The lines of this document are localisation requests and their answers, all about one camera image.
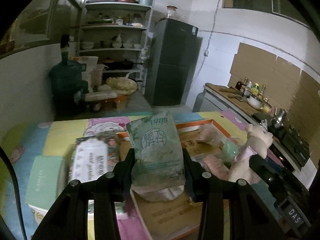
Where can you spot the orange plastic container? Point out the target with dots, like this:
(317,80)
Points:
(118,103)

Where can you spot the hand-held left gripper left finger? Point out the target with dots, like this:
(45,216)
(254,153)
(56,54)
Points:
(126,170)

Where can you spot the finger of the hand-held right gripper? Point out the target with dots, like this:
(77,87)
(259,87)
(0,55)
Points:
(265,168)

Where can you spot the steel kettle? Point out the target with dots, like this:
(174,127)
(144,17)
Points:
(279,118)

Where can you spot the white sack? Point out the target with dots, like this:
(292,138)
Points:
(87,63)

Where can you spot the black gas stove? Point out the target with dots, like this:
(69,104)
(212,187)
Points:
(295,140)

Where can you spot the dark refrigerator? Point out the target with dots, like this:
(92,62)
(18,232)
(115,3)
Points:
(172,62)

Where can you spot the pale yellow dried food pile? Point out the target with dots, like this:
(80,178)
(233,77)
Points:
(122,85)

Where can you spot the wooden cutting board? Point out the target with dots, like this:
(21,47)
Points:
(222,91)

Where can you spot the mint green tissue box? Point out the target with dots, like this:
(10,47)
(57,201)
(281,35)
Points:
(42,180)

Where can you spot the green leafy tissue pack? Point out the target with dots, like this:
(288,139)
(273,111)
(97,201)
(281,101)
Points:
(155,150)

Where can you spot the pink cloth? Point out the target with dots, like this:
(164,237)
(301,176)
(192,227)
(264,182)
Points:
(215,165)

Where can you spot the grey framed glass window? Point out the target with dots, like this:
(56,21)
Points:
(37,12)

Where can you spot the black water jug pump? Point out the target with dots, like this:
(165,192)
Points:
(65,46)

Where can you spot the white bowl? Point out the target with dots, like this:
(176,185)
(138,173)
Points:
(255,102)

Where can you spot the mint green soft pouch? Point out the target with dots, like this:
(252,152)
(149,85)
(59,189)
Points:
(231,150)

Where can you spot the stack of white bowls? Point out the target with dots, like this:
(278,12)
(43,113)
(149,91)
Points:
(87,45)

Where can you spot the white plush toy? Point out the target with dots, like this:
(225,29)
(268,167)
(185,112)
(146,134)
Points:
(255,140)

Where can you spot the cardboard wall sheet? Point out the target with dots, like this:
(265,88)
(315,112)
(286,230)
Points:
(270,70)

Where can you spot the grey gas cylinder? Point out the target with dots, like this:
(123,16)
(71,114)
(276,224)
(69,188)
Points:
(198,102)

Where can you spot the floral tissue pack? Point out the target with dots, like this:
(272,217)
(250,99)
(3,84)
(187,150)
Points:
(90,160)

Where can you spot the blue water jug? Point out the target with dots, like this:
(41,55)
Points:
(66,80)

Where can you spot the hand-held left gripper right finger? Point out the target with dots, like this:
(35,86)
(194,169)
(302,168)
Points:
(190,177)

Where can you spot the kitchen counter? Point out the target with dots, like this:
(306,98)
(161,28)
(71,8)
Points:
(217,97)

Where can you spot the group of condiment bottles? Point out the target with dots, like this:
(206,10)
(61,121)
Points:
(251,88)

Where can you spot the colourful printed table cover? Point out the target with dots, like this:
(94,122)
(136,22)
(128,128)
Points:
(62,130)

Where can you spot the shallow orange-edged cardboard box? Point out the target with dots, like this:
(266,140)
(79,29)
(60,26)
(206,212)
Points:
(170,220)

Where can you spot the black wok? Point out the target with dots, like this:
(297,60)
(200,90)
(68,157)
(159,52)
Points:
(120,64)

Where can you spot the white shelf rack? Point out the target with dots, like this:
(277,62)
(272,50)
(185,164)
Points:
(112,30)

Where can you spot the bundle of dried noodles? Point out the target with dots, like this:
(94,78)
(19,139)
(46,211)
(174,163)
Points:
(100,96)

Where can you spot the glass jar with red lid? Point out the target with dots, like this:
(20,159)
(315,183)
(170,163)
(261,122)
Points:
(172,12)

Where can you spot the translucent plastic container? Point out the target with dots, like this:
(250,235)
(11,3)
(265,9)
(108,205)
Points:
(97,76)

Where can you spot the kitchen cleaver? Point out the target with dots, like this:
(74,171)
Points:
(235,97)

